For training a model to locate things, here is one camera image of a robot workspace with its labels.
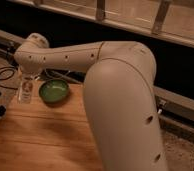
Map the metal window frame rail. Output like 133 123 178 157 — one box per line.
10 0 194 48

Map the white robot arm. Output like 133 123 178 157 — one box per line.
14 33 169 171

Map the white plastic bottle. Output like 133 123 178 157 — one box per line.
18 77 33 103

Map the green ceramic bowl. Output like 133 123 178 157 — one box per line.
39 79 69 103

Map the black cable loop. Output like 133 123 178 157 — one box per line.
0 66 23 90

